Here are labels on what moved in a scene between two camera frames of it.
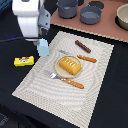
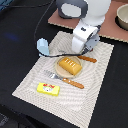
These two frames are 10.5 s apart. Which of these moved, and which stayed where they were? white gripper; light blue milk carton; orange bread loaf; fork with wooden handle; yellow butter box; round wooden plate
Moved: yellow butter box; white gripper
Stayed: fork with wooden handle; round wooden plate; orange bread loaf; light blue milk carton
